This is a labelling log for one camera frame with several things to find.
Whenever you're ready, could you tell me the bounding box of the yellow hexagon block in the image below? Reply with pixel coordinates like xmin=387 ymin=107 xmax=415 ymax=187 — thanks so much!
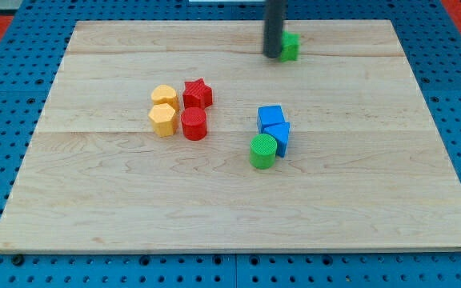
xmin=148 ymin=103 xmax=178 ymax=138

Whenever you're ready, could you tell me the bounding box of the wooden board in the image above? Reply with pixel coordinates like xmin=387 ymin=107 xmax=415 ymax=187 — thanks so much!
xmin=0 ymin=20 xmax=461 ymax=254

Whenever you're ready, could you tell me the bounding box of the red star block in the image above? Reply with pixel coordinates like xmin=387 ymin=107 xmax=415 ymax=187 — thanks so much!
xmin=182 ymin=78 xmax=213 ymax=110

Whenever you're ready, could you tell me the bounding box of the green star block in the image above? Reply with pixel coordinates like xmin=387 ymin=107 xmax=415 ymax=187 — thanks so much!
xmin=279 ymin=31 xmax=300 ymax=62

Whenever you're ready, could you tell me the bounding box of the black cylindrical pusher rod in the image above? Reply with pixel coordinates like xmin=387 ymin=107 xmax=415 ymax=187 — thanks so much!
xmin=263 ymin=0 xmax=287 ymax=58

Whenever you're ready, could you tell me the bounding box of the blue cube block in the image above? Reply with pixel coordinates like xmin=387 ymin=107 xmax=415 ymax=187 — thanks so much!
xmin=257 ymin=105 xmax=285 ymax=133

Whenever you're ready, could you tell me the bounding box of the red cylinder block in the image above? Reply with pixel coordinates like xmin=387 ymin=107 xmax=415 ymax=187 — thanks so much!
xmin=181 ymin=107 xmax=207 ymax=141

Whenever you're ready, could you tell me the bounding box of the green cylinder block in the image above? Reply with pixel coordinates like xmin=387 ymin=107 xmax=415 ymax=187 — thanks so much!
xmin=249 ymin=134 xmax=278 ymax=170

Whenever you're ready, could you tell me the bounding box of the yellow heart block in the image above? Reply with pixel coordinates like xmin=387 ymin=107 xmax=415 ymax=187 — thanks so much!
xmin=150 ymin=84 xmax=179 ymax=111

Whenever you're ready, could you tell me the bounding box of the blue triangle block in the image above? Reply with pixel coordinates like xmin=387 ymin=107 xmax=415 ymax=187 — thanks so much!
xmin=263 ymin=122 xmax=291 ymax=158

